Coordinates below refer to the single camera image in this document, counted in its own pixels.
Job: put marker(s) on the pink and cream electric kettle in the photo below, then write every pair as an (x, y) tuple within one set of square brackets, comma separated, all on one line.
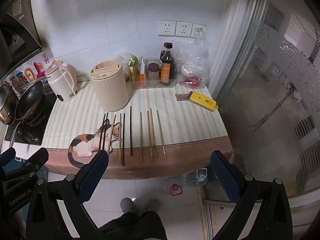
[(61, 85)]

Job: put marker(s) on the white and orange seasoning packet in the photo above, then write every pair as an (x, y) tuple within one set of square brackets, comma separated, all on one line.
[(142, 76)]

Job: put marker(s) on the grey slipper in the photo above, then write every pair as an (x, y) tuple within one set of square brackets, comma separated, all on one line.
[(150, 205), (128, 205)]

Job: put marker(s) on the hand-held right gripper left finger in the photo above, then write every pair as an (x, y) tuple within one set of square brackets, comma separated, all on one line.
[(93, 172)]

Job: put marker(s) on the person's black pants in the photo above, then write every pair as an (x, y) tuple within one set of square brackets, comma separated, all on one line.
[(132, 226)]

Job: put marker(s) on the clear plastic organizer tray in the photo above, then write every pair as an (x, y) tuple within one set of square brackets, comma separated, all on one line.
[(152, 83)]

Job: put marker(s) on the yellow phone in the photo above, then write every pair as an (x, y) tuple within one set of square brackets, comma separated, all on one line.
[(202, 101)]

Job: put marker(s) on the cream utensil holder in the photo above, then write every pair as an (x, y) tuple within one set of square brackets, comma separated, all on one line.
[(110, 90)]

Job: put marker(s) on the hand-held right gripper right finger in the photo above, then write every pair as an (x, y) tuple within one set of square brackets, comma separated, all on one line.
[(225, 177)]

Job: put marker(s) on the red vegetable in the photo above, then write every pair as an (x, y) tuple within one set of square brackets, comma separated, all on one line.
[(191, 81)]

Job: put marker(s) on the brown-lidded jar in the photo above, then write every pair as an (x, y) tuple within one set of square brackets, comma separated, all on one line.
[(153, 73)]

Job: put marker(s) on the silver cooking pot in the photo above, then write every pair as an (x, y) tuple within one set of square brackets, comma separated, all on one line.
[(6, 105)]

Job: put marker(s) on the clear plastic bag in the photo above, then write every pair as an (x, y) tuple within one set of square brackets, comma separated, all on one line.
[(192, 60)]

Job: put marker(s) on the frosted glass sliding door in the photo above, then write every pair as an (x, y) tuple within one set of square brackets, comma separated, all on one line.
[(262, 80)]

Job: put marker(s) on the white wall socket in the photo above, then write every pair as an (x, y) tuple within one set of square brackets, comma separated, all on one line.
[(166, 28), (199, 31), (183, 29)]

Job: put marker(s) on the yellow seasoning box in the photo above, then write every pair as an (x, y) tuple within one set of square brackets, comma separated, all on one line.
[(132, 75)]

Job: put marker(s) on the brown wooden chopstick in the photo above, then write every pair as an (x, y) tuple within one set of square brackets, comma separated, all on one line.
[(120, 137)]

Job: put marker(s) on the black cooktop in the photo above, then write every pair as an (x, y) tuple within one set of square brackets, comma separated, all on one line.
[(35, 132)]

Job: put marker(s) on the orange-label dark sauce bottle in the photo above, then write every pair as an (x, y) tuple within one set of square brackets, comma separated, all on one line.
[(167, 72)]

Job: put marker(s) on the red-capped dark sauce bottle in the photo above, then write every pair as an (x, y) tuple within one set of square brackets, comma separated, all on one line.
[(162, 56)]

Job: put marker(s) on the brown card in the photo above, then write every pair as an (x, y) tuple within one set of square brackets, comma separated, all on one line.
[(181, 97)]

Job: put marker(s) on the range hood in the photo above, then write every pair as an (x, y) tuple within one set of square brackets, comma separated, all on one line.
[(15, 37)]

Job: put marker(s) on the dark wooden chopstick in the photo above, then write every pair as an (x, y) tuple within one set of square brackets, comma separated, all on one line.
[(102, 132), (123, 140), (105, 131), (131, 130)]

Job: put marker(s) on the clear plastic bottle red label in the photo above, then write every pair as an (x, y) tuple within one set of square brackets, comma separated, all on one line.
[(172, 186)]

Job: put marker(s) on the colourful cartoon wall sticker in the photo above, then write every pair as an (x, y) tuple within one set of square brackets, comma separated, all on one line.
[(30, 73)]

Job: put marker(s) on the green plastic packet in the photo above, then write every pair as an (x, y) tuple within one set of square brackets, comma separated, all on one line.
[(133, 60)]

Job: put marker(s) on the dark frying pan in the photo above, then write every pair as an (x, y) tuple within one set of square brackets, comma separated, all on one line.
[(30, 100)]

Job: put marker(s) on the white plastic bag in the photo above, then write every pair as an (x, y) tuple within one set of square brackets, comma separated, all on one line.
[(123, 57)]

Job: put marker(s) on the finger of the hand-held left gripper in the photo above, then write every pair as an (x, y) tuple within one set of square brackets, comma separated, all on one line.
[(7, 156), (37, 158)]

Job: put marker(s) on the clear plastic bottle white cap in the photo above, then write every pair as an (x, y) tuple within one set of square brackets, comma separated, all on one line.
[(197, 177)]

